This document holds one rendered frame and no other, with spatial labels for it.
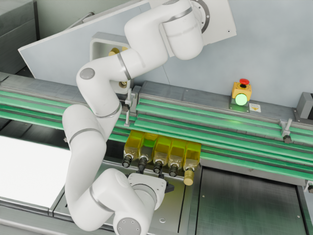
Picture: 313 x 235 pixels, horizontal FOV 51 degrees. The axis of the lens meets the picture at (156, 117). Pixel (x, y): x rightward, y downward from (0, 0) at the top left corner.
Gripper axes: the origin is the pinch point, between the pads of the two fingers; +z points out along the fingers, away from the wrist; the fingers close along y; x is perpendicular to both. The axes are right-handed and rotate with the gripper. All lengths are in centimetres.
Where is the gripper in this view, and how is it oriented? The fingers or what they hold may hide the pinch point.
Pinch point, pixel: (150, 175)
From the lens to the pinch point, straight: 94.5
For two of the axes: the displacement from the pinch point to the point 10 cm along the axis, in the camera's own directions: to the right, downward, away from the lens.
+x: 1.7, -9.6, -2.2
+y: 9.8, 2.0, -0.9
